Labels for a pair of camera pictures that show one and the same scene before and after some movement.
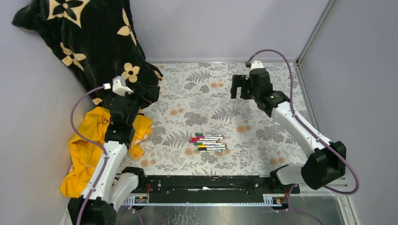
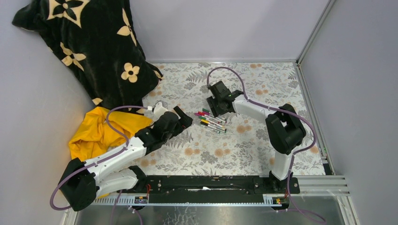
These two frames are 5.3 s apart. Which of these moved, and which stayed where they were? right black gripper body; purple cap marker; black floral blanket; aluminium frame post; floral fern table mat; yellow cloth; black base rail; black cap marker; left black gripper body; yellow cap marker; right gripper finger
Moved: right gripper finger; black cap marker; right black gripper body; purple cap marker; yellow cap marker; left black gripper body
Stayed: floral fern table mat; yellow cloth; black base rail; black floral blanket; aluminium frame post
